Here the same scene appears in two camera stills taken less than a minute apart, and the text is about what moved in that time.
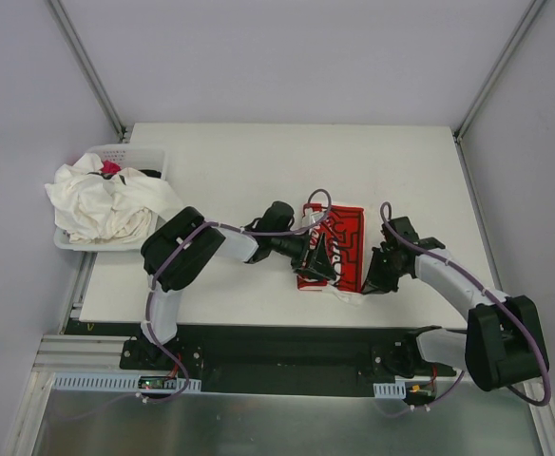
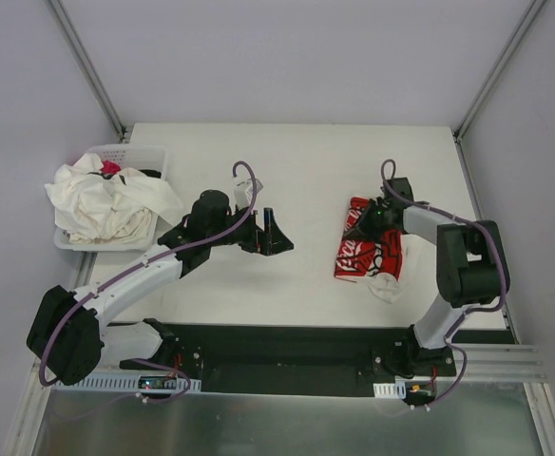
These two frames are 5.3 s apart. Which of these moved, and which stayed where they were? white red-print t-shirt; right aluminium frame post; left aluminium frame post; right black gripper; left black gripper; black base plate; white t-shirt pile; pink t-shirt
Moved: white red-print t-shirt; left black gripper; right black gripper
Stayed: pink t-shirt; black base plate; left aluminium frame post; white t-shirt pile; right aluminium frame post
